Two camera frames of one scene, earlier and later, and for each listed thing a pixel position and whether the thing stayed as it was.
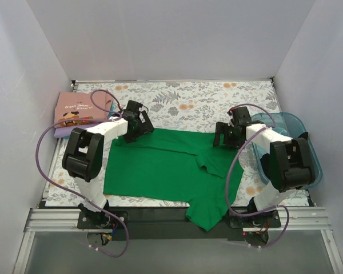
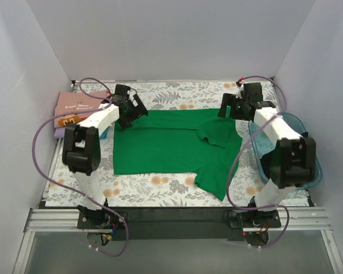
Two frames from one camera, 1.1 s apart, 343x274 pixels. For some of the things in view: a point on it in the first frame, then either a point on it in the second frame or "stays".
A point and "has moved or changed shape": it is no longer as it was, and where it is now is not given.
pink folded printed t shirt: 97,105 stays
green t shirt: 162,164 has moved or changed shape
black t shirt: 265,160 stays
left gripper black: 144,125 → 132,111
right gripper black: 221,134 → 232,107
